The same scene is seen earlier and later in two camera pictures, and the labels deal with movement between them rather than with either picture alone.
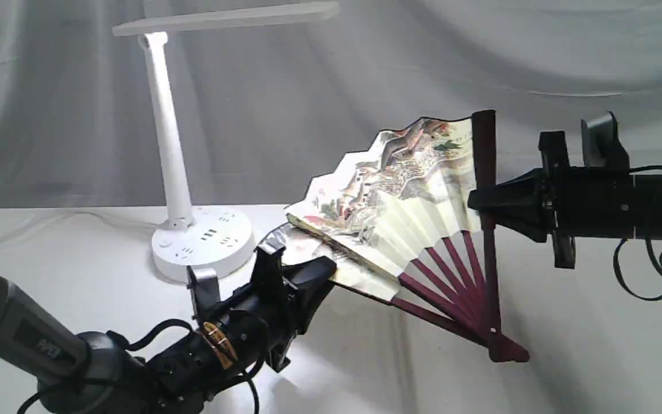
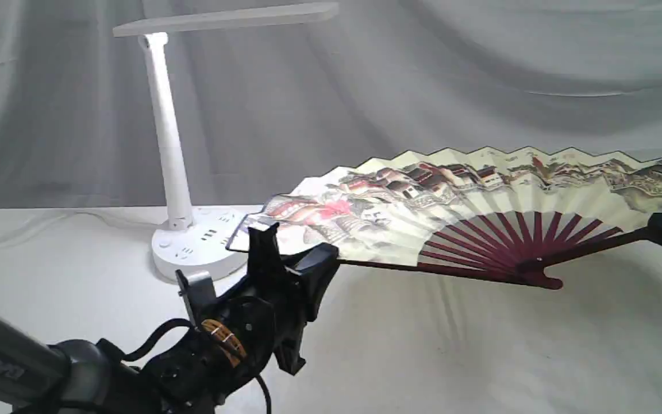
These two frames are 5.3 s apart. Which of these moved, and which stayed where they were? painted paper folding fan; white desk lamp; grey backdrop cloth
Moved: painted paper folding fan
Stayed: grey backdrop cloth; white desk lamp
